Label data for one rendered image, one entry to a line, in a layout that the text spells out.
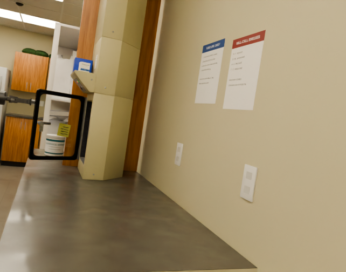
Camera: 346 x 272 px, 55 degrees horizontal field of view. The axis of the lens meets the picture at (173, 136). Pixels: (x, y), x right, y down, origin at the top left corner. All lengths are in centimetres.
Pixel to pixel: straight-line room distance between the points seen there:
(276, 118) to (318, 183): 26
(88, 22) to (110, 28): 39
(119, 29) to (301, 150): 124
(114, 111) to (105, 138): 16
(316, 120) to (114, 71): 119
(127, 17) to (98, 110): 53
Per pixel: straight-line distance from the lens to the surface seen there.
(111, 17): 190
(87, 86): 183
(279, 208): 102
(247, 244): 116
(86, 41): 223
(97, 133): 184
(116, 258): 96
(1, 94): 201
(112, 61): 186
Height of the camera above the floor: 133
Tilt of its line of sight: 3 degrees down
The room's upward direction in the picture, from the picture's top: 8 degrees clockwise
